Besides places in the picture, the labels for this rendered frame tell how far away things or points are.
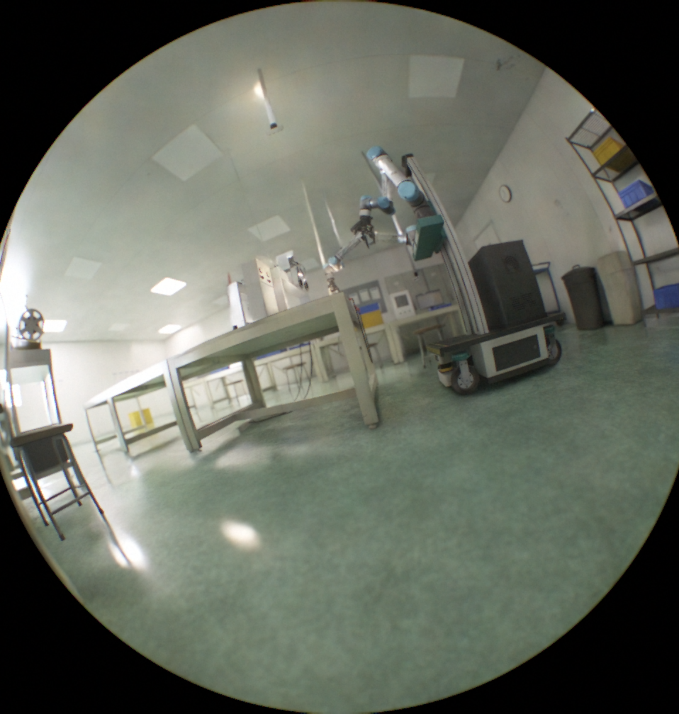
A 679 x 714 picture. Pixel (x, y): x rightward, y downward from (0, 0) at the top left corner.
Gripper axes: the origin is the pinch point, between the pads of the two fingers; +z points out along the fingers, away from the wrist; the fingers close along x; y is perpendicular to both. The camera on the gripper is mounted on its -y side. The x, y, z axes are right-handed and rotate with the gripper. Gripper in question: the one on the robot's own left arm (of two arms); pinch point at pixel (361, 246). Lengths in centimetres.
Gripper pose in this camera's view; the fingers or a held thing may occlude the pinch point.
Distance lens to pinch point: 157.0
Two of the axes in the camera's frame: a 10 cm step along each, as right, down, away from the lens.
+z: -0.7, 9.6, 2.7
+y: 7.0, 2.4, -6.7
